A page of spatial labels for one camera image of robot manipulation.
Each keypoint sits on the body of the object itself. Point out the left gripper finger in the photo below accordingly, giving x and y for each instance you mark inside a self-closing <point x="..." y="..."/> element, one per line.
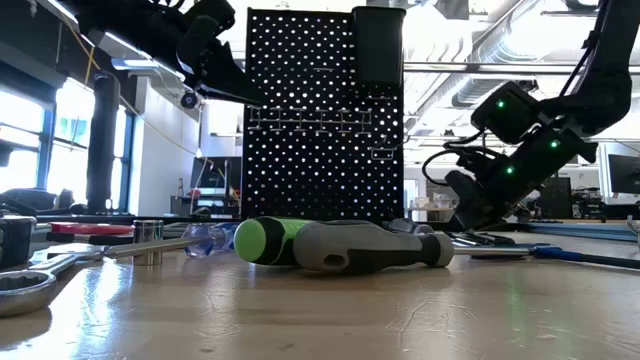
<point x="235" y="80"/>

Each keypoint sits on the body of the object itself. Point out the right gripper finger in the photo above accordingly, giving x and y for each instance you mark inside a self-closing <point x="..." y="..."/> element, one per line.
<point x="467" y="200"/>

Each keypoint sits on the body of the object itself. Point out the large chrome combination wrench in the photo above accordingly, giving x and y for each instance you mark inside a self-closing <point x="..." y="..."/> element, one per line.
<point x="30" y="305"/>

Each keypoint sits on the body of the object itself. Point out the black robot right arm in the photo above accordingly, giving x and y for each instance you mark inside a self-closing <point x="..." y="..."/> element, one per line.
<point x="605" y="75"/>

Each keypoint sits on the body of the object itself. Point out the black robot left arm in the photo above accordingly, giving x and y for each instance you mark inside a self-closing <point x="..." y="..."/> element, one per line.
<point x="140" y="25"/>

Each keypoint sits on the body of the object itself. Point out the black mesh panel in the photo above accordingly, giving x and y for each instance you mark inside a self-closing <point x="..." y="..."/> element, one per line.
<point x="555" y="197"/>

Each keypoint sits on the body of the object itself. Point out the long ceiling light fixture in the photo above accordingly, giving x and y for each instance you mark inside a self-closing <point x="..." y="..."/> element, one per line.
<point x="147" y="64"/>

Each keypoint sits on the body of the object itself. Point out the small grey black tool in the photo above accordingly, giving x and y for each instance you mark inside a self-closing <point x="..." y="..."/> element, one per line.
<point x="410" y="226"/>

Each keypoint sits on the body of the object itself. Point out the black metal pegboard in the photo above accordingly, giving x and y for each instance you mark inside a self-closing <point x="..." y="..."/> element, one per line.
<point x="245" y="150"/>

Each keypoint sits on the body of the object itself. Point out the black computer monitor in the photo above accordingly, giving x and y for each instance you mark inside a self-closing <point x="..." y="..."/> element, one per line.
<point x="625" y="174"/>
<point x="215" y="172"/>

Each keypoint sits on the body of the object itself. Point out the grey black screwdriver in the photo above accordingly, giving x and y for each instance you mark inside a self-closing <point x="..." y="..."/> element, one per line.
<point x="350" y="247"/>

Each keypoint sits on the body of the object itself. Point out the black vertical pole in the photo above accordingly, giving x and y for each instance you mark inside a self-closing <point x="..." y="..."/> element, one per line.
<point x="102" y="140"/>

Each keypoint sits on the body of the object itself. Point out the black pegboard bin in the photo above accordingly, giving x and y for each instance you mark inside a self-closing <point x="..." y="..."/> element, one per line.
<point x="378" y="45"/>

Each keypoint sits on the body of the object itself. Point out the green black screwdriver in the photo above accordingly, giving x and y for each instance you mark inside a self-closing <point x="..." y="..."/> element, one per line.
<point x="265" y="240"/>

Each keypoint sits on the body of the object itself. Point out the chrome socket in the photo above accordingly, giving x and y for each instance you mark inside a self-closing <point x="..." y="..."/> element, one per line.
<point x="148" y="240"/>

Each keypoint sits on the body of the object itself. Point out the black tape measure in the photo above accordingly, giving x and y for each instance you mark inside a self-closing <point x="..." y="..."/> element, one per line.
<point x="15" y="240"/>

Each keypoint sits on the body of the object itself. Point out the black aluminium table frame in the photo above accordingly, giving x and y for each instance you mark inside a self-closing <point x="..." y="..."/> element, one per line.
<point x="150" y="219"/>

